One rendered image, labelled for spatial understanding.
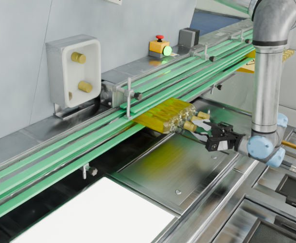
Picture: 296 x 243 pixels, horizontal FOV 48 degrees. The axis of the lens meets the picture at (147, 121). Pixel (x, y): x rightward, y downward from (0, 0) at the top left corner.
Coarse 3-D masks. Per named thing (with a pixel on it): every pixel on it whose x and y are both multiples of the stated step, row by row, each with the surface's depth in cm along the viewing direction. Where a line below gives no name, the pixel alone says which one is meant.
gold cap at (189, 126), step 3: (186, 123) 135; (189, 123) 134; (192, 123) 134; (183, 126) 135; (186, 126) 135; (189, 126) 134; (192, 126) 133; (195, 126) 134; (189, 129) 134; (192, 129) 133; (195, 129) 136
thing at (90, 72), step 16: (80, 48) 123; (96, 48) 121; (64, 64) 110; (80, 64) 126; (96, 64) 124; (64, 80) 113; (80, 80) 129; (96, 80) 127; (80, 96) 125; (96, 96) 128
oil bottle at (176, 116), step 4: (152, 108) 141; (156, 108) 141; (160, 108) 142; (164, 108) 142; (168, 108) 142; (160, 112) 139; (164, 112) 139; (168, 112) 139; (172, 112) 139; (176, 112) 139; (168, 116) 137; (172, 116) 136; (176, 116) 137; (180, 116) 138; (176, 120) 136; (176, 124) 137
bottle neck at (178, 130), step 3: (171, 126) 132; (174, 126) 132; (177, 126) 132; (171, 129) 133; (174, 129) 132; (177, 129) 131; (180, 129) 131; (183, 129) 131; (174, 132) 133; (177, 132) 131; (180, 132) 130; (183, 132) 132
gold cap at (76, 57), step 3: (72, 54) 120; (75, 54) 120; (78, 54) 119; (81, 54) 119; (72, 57) 120; (75, 57) 119; (78, 57) 119; (81, 57) 119; (84, 57) 120; (72, 60) 121; (75, 60) 120; (78, 60) 119; (81, 60) 119; (84, 60) 120; (81, 63) 120
